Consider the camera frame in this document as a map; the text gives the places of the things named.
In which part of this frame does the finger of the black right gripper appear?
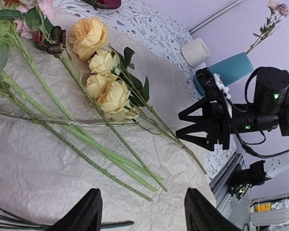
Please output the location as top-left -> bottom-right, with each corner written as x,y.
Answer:
178,98 -> 213,122
175,123 -> 214,151

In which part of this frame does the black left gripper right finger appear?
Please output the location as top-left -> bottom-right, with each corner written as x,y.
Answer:
184,188 -> 240,231

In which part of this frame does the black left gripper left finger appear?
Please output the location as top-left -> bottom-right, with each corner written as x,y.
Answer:
47,189 -> 103,231

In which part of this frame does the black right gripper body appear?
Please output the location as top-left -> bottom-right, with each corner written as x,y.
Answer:
210,67 -> 289,151

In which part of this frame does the teal vase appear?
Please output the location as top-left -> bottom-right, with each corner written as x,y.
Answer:
204,52 -> 254,86

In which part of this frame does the cream wrapping paper sheet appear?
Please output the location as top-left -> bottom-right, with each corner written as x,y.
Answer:
0,15 -> 216,231

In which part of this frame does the pink rose stem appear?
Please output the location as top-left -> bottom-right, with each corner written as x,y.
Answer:
245,0 -> 289,54

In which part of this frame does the flower bouquet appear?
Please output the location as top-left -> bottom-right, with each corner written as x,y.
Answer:
0,0 -> 169,202

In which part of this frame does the cream mug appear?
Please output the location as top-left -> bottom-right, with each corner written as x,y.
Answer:
181,38 -> 211,68

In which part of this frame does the yellow rose stem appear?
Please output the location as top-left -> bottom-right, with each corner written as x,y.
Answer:
68,17 -> 204,170

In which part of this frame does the dark red saucer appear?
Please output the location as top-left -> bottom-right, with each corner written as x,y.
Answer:
84,0 -> 121,10

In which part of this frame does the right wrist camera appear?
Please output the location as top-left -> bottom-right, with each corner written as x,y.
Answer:
196,68 -> 233,118

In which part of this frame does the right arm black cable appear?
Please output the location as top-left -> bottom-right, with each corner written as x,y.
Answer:
233,72 -> 289,158

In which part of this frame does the aluminium table front rail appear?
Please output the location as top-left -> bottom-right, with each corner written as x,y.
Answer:
209,153 -> 245,218

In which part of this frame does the right aluminium frame post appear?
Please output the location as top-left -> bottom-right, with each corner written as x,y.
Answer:
188,0 -> 245,35

